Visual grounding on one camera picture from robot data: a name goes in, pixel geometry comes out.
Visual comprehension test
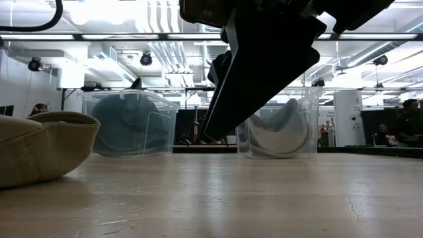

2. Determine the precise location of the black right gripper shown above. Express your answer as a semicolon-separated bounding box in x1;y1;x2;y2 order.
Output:
180;0;396;140

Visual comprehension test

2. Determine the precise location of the blue denim bucket hat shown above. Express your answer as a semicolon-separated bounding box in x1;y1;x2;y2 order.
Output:
91;95;171;156

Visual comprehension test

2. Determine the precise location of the clear plastic bin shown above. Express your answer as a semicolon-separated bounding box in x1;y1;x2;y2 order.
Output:
79;89;181;158
236;86;321;159

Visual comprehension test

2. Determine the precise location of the white pillar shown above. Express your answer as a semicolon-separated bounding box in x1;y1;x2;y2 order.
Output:
332;91;364;147

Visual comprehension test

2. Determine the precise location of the black background table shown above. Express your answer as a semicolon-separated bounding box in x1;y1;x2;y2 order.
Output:
317;144;423;159

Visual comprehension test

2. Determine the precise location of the person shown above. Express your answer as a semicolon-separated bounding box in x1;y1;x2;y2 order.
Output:
373;124;398;147
28;102;50;117
395;98;423;142

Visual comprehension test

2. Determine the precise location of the black ceiling light rail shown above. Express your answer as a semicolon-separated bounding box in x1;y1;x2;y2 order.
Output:
0;32;423;42

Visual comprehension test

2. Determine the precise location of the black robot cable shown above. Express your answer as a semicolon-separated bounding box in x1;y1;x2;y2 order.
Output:
0;0;64;33

